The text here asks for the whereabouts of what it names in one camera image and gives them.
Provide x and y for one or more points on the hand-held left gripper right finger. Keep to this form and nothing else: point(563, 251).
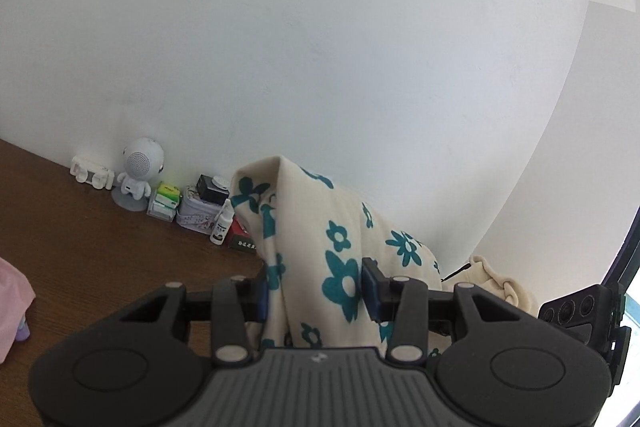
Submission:
point(371, 292)

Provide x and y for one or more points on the purple plastic item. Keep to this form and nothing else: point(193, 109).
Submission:
point(23, 329)

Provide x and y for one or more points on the dark green and red box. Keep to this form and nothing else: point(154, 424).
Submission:
point(242, 237)

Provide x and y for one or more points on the cream teal flower print garment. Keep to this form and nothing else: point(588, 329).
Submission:
point(300, 217)

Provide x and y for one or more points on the small black box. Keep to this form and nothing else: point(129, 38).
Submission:
point(207, 189)

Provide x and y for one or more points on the white spray bottle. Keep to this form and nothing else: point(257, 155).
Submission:
point(220, 227)

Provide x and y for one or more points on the white plastic clip holder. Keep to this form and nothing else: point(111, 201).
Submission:
point(92, 172)

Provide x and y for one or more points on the white box with green label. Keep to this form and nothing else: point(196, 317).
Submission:
point(161, 209)

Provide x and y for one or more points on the plain pink garment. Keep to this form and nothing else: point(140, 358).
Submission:
point(12, 302)

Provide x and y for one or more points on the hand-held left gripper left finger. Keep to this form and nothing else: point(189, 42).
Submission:
point(261, 302)

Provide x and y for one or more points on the white robot shaped speaker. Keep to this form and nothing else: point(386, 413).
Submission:
point(142, 159)

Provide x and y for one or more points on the grey patterned tin box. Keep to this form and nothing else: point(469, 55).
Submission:
point(197, 217)

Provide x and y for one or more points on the green and white box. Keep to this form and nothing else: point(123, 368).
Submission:
point(169, 192)

